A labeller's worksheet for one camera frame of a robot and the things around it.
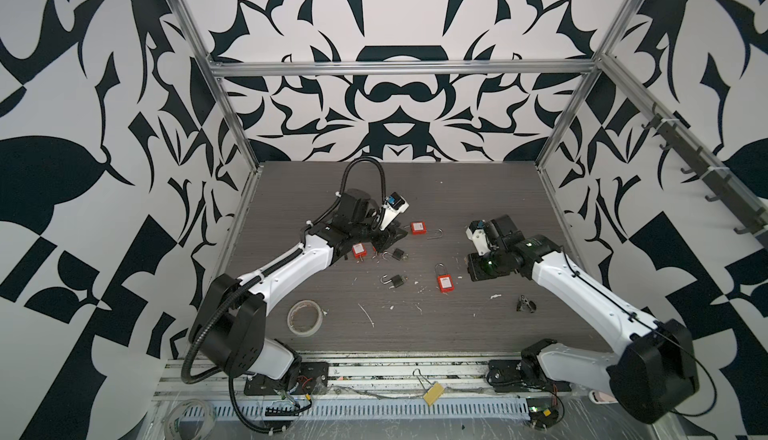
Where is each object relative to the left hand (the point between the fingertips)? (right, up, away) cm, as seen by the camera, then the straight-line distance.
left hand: (403, 221), depth 81 cm
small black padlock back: (-1, -12, +15) cm, 19 cm away
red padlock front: (+13, -19, +8) cm, 24 cm away
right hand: (+18, -12, +1) cm, 22 cm away
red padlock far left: (-13, -10, +14) cm, 22 cm away
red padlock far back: (+6, -4, +18) cm, 20 cm away
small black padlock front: (-2, -19, +9) cm, 21 cm away
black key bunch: (+34, -23, +3) cm, 41 cm away
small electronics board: (+32, -44, -10) cm, 55 cm away
